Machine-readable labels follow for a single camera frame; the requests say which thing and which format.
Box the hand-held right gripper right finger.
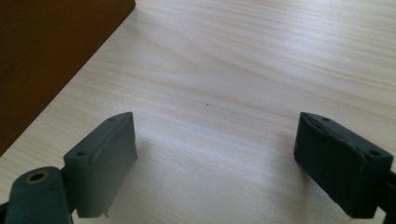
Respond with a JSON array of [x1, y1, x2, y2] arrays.
[[293, 111, 394, 219]]

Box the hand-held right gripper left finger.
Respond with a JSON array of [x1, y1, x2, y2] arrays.
[[63, 111, 138, 218]]

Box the brown wooden panel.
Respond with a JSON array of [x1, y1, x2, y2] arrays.
[[0, 0, 136, 157]]

